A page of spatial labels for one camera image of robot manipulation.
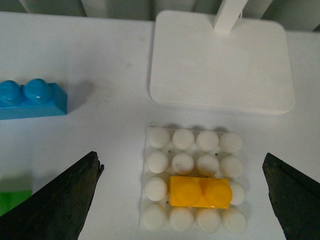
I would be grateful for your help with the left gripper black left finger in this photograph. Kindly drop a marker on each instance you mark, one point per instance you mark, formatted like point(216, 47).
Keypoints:
point(58, 210)

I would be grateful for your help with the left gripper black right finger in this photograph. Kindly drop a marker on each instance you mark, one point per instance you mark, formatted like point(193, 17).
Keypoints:
point(295, 199)

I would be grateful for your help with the yellow two-stud block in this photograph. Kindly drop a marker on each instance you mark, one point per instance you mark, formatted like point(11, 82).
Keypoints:
point(200, 192)

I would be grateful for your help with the green two-stud block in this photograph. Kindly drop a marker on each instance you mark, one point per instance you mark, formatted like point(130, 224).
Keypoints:
point(14, 191)

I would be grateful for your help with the blue three-stud block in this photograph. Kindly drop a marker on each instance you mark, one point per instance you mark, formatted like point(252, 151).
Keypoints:
point(35, 99)

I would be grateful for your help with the white desk lamp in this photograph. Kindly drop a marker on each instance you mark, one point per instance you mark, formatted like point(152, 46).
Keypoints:
point(221, 62)

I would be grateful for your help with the grey pleated curtain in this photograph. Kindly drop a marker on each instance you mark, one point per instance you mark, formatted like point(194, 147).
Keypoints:
point(294, 15)

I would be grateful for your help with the white studded base plate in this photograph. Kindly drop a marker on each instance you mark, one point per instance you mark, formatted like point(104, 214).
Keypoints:
point(190, 153)

